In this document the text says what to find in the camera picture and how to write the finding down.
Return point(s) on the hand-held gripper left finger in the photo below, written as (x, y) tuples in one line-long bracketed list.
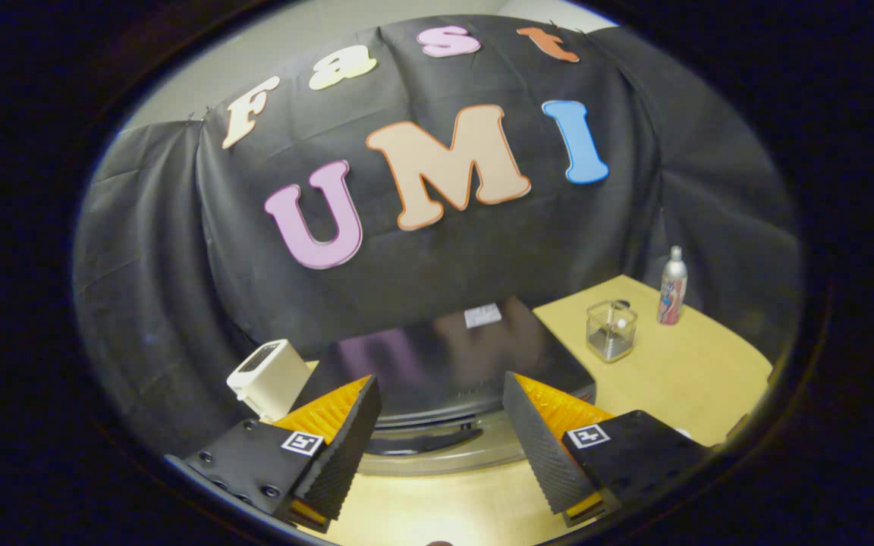
[(346, 447)]

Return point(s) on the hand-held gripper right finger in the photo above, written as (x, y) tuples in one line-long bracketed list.
[(543, 447)]

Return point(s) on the black toaster oven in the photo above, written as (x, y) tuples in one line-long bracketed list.
[(437, 379)]

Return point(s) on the white bread toaster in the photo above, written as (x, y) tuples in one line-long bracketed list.
[(270, 379)]

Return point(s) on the clear glass jar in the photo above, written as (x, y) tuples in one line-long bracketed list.
[(611, 334)]

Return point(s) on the silver spray bottle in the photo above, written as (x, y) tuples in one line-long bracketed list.
[(672, 292)]

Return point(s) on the black backdrop cloth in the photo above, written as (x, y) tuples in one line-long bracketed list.
[(558, 243)]

